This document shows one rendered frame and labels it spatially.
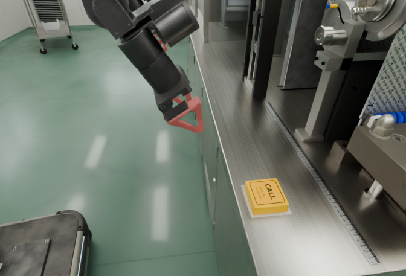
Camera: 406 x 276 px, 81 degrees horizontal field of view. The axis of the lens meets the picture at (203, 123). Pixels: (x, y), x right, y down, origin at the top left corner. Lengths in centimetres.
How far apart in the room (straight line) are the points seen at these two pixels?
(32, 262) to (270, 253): 109
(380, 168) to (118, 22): 51
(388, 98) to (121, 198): 153
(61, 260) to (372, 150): 123
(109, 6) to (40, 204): 169
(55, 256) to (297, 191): 109
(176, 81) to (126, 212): 133
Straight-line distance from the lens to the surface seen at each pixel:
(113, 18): 38
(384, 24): 59
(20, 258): 141
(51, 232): 145
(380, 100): 64
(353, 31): 61
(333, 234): 54
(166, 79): 42
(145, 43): 40
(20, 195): 208
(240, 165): 60
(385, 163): 54
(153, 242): 153
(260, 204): 50
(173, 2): 40
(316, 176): 62
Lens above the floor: 132
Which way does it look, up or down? 35 degrees down
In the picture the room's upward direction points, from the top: straight up
